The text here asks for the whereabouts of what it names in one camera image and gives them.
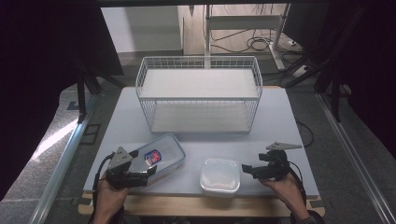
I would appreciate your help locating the silver metal rail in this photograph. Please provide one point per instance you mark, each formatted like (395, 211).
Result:
(60, 169)
(358, 161)

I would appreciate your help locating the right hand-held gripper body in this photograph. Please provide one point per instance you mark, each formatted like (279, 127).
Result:
(275, 166)

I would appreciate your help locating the black metal stand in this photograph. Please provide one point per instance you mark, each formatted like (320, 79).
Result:
(83, 93)
(334, 77)

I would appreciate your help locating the white square lidded container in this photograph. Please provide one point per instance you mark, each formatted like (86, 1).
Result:
(220, 177)

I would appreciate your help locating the white power strip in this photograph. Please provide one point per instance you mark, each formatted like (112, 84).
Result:
(300, 71)

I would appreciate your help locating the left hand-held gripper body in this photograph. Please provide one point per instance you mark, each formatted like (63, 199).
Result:
(120, 168)

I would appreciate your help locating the white desk frame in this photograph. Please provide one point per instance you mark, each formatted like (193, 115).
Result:
(243, 22)

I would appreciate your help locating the person's left hand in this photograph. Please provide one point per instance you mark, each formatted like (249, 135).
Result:
(107, 199)

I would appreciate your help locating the clear rectangular lidded container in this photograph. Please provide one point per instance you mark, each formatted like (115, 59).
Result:
(168, 151)

